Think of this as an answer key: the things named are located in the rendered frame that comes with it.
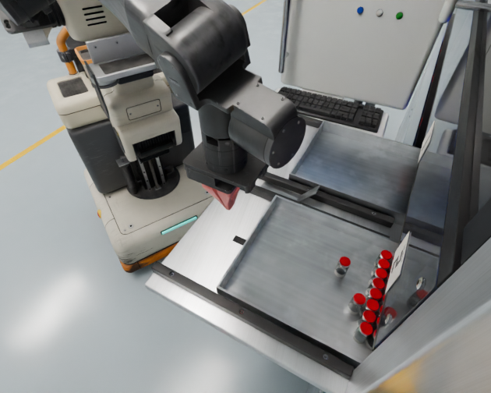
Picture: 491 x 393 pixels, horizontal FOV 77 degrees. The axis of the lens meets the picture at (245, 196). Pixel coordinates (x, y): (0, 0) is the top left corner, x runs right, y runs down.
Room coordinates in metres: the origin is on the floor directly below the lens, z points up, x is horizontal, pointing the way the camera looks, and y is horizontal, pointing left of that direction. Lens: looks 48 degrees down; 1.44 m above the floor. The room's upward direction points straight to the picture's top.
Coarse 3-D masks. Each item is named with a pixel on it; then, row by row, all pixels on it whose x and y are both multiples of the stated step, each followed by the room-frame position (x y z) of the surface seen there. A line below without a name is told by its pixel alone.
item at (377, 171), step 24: (312, 144) 0.69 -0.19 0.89; (336, 144) 0.71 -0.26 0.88; (360, 144) 0.71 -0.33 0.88; (384, 144) 0.69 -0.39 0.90; (312, 168) 0.61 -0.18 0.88; (336, 168) 0.61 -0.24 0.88; (360, 168) 0.61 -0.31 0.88; (384, 168) 0.61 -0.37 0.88; (408, 168) 0.61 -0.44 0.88; (336, 192) 0.50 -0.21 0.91; (360, 192) 0.52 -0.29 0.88; (384, 192) 0.52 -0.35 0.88; (408, 192) 0.52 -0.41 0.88
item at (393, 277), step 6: (408, 234) 0.28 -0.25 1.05; (402, 246) 0.27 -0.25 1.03; (396, 252) 0.28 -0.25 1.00; (402, 252) 0.25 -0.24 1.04; (396, 258) 0.26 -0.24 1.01; (402, 258) 0.24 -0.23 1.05; (390, 270) 0.25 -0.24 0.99; (396, 270) 0.23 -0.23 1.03; (390, 276) 0.23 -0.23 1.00; (396, 276) 0.21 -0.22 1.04; (390, 282) 0.22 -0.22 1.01
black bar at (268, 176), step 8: (264, 176) 0.56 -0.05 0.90; (272, 176) 0.56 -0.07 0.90; (280, 176) 0.56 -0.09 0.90; (280, 184) 0.54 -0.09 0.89; (288, 184) 0.53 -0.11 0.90; (296, 184) 0.53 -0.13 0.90; (296, 192) 0.52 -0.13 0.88; (304, 192) 0.51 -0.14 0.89; (320, 192) 0.51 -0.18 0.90; (320, 200) 0.49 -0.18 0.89; (328, 200) 0.48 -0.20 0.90; (336, 200) 0.48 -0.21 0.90; (344, 200) 0.48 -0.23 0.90; (344, 208) 0.46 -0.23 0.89; (352, 208) 0.46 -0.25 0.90; (360, 208) 0.45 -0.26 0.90; (368, 208) 0.45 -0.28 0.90; (360, 216) 0.44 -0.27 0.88; (368, 216) 0.44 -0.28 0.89; (376, 216) 0.43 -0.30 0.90; (384, 216) 0.43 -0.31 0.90; (384, 224) 0.42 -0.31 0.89; (392, 224) 0.41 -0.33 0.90
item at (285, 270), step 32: (256, 224) 0.40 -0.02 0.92; (288, 224) 0.42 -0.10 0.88; (320, 224) 0.42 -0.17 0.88; (256, 256) 0.34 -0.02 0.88; (288, 256) 0.34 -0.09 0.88; (320, 256) 0.34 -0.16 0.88; (352, 256) 0.34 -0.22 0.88; (224, 288) 0.27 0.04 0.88; (256, 288) 0.27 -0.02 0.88; (288, 288) 0.27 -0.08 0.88; (320, 288) 0.27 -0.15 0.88; (352, 288) 0.27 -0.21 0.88; (288, 320) 0.21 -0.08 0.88; (320, 320) 0.21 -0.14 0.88; (352, 320) 0.21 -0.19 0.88; (352, 352) 0.15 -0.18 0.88
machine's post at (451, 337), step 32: (480, 256) 0.12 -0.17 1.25; (448, 288) 0.11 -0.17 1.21; (480, 288) 0.09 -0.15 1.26; (416, 320) 0.11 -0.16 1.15; (448, 320) 0.08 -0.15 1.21; (480, 320) 0.07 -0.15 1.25; (384, 352) 0.11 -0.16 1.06; (416, 352) 0.08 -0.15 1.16; (448, 352) 0.07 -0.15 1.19; (480, 352) 0.06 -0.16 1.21; (352, 384) 0.10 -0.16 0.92; (384, 384) 0.07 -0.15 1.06; (416, 384) 0.06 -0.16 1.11; (448, 384) 0.06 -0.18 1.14; (480, 384) 0.05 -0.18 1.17
